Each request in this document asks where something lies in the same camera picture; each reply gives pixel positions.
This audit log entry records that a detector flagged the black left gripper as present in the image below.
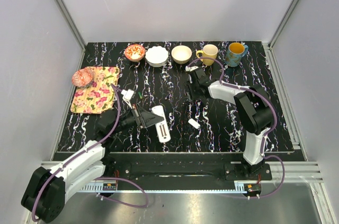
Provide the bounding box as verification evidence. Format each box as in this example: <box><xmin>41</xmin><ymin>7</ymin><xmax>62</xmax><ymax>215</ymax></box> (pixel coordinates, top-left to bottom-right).
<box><xmin>111</xmin><ymin>103</ymin><xmax>164</xmax><ymax>135</ymax></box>

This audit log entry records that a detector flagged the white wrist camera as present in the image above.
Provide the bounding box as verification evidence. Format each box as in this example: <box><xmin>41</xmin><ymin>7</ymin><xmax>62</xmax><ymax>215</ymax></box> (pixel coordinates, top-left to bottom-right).
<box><xmin>121</xmin><ymin>89</ymin><xmax>135</xmax><ymax>102</ymax></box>
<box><xmin>185</xmin><ymin>66</ymin><xmax>198</xmax><ymax>72</ymax></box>

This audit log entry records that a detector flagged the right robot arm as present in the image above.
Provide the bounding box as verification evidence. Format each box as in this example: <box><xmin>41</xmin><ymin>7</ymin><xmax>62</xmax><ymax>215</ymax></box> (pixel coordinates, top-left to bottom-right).
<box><xmin>185</xmin><ymin>66</ymin><xmax>277</xmax><ymax>180</ymax></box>

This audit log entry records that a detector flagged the pink patterned bowl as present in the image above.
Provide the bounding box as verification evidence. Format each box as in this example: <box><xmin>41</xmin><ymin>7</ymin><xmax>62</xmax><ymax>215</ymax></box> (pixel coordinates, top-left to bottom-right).
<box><xmin>72</xmin><ymin>68</ymin><xmax>94</xmax><ymax>87</ymax></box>

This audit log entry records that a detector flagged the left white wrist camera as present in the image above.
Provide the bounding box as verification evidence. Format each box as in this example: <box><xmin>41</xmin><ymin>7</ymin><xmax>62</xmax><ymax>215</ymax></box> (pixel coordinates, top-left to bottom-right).
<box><xmin>121</xmin><ymin>89</ymin><xmax>135</xmax><ymax>102</ymax></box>

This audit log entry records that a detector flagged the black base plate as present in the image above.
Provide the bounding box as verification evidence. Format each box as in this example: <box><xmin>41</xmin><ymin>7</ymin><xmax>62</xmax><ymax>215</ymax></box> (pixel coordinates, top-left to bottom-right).
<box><xmin>104</xmin><ymin>153</ymin><xmax>272</xmax><ymax>193</ymax></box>

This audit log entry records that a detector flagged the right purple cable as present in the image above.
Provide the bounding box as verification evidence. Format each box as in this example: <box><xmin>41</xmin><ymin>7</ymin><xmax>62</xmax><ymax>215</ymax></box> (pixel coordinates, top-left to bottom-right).
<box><xmin>188</xmin><ymin>57</ymin><xmax>286</xmax><ymax>200</ymax></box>

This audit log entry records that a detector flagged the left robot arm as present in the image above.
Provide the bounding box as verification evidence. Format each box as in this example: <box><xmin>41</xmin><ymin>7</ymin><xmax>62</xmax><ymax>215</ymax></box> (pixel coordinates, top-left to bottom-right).
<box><xmin>21</xmin><ymin>104</ymin><xmax>165</xmax><ymax>223</ymax></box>

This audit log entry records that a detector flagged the yellow mug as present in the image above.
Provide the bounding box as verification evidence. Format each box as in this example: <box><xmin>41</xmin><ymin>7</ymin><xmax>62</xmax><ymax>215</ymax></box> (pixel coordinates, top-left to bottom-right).
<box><xmin>196</xmin><ymin>44</ymin><xmax>218</xmax><ymax>66</ymax></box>

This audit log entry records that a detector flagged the floral rectangular tray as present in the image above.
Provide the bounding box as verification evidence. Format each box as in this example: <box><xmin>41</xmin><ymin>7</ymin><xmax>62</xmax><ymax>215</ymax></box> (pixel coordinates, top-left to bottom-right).
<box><xmin>70</xmin><ymin>66</ymin><xmax>120</xmax><ymax>114</ymax></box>

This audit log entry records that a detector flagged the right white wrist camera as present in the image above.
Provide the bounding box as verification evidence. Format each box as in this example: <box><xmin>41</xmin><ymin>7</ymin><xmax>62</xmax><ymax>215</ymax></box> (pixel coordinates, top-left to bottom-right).
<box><xmin>185</xmin><ymin>66</ymin><xmax>198</xmax><ymax>72</ymax></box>

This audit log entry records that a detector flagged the white battery cover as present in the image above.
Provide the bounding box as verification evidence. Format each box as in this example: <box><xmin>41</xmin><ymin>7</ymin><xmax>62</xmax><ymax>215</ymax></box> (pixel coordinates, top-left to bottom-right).
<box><xmin>188</xmin><ymin>118</ymin><xmax>200</xmax><ymax>129</ymax></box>

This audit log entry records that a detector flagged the white remote control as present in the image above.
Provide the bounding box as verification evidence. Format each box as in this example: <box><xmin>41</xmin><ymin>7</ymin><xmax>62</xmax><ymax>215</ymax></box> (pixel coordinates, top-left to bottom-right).
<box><xmin>151</xmin><ymin>105</ymin><xmax>171</xmax><ymax>143</ymax></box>

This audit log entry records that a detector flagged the red patterned small bowl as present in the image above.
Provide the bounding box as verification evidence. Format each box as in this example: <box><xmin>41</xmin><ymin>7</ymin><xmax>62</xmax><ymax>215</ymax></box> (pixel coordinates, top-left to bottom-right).
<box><xmin>124</xmin><ymin>44</ymin><xmax>145</xmax><ymax>62</ymax></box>

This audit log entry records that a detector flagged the cream round bowl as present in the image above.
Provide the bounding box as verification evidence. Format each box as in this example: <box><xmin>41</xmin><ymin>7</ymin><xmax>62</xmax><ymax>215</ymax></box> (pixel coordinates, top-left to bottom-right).
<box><xmin>171</xmin><ymin>45</ymin><xmax>192</xmax><ymax>65</ymax></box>

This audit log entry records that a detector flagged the white scalloped bowl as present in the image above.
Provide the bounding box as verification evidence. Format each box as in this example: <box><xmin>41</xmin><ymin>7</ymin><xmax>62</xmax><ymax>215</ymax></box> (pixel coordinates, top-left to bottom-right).
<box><xmin>145</xmin><ymin>46</ymin><xmax>168</xmax><ymax>68</ymax></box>

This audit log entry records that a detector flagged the blue butterfly mug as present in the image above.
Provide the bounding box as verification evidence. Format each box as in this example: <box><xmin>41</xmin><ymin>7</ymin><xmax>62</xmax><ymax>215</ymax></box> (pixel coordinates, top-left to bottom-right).
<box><xmin>226</xmin><ymin>42</ymin><xmax>248</xmax><ymax>67</ymax></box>

